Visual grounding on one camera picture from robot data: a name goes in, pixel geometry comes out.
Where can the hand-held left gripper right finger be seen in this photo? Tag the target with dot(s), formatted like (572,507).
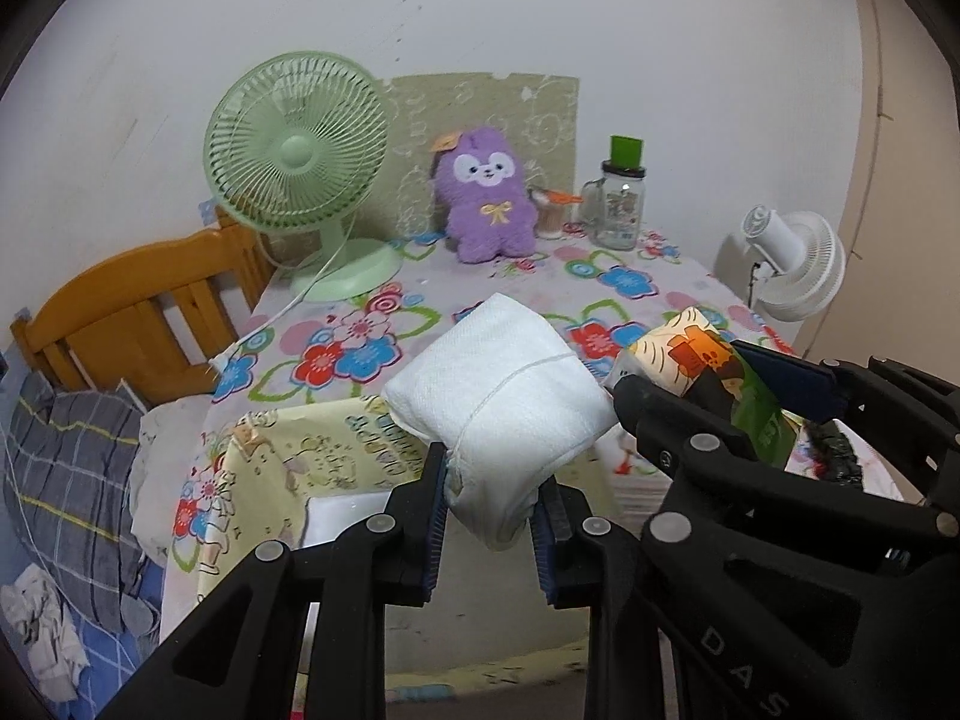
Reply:
(541,547)

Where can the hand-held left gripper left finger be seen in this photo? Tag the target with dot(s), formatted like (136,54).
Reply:
(433,525)

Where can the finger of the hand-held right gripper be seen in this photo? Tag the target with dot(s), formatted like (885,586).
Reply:
(675,420)
(787,386)

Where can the yellow and green snack packet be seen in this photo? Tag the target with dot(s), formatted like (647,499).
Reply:
(675,349)

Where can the yellow printed fabric storage box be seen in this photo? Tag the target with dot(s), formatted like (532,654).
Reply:
(337,450)

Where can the white cloth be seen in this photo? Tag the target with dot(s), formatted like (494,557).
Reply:
(495,390)
(37,615)

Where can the white clip fan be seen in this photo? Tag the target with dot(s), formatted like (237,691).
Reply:
(802,262)

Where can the floral tablecloth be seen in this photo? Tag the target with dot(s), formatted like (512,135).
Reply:
(525,300)

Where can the glass jar with green lid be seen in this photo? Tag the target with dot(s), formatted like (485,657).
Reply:
(619,210)

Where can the beige cabinet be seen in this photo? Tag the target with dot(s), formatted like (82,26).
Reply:
(900,165)

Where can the purple plush toy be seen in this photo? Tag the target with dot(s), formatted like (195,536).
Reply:
(487,217)

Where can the blue bedsheet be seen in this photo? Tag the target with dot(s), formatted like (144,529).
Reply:
(105,660)

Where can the grey plaid pillow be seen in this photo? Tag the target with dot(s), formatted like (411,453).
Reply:
(67,480)

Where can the green desk fan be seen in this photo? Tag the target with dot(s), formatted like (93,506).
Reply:
(296,154)

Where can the wooden bed headboard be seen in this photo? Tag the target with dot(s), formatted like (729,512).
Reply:
(112,292)

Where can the white crumpled cloth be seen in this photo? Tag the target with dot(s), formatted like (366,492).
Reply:
(37,615)

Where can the beige patterned wall sheet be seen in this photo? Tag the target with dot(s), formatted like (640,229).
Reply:
(540,112)

